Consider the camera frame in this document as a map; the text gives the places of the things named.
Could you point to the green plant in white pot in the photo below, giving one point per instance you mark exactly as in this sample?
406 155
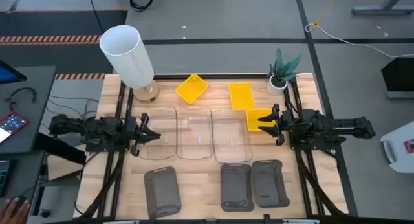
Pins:
277 83

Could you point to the black computer monitor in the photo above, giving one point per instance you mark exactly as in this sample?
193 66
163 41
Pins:
8 74

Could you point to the white plastic stool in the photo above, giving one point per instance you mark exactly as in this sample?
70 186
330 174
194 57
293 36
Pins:
399 146

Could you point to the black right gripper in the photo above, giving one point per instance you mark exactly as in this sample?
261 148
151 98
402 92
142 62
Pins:
282 125

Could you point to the clear plastic storage bin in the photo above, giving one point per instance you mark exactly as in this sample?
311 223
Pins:
194 130
160 133
231 135

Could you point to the person's hand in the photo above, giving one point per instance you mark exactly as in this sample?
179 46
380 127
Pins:
14 212

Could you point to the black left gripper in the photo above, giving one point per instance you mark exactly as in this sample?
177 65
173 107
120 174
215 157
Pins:
137 133

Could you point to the black vertical frame pole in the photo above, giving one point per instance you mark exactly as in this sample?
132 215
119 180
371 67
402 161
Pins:
114 165

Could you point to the red tablet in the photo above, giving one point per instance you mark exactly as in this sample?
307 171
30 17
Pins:
13 123

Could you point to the yellow mesh plastic basket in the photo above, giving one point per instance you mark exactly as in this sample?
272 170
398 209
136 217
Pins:
191 89
253 118
241 96

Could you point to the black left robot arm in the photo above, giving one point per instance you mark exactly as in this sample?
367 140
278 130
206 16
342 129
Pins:
93 128

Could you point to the black box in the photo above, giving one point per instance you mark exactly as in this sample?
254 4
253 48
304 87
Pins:
399 76

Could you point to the black floor mat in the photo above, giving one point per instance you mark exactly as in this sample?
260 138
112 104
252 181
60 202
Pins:
58 23

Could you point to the grey desk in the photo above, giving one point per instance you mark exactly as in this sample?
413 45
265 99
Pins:
35 97

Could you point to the black keyboard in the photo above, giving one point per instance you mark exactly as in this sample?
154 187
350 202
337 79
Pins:
4 178

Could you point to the grey metal table leg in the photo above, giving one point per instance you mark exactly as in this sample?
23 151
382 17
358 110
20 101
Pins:
381 9

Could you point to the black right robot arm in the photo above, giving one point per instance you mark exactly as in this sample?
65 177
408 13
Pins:
326 127

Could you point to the white shade wooden base lamp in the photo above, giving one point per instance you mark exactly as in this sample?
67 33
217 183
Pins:
127 57

